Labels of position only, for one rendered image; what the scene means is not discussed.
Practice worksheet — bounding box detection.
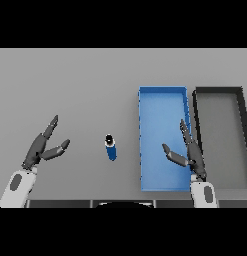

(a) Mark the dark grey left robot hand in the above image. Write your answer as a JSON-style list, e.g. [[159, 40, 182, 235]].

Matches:
[[21, 114, 71, 171]]

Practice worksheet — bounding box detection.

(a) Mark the dark grey bin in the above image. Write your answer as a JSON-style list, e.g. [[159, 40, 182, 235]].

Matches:
[[192, 86, 247, 190]]

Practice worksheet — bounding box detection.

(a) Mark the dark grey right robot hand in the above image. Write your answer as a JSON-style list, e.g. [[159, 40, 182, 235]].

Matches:
[[161, 118, 208, 182]]

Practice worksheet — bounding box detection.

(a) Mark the blue bin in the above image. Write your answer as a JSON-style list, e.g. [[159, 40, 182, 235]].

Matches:
[[137, 85, 193, 193]]

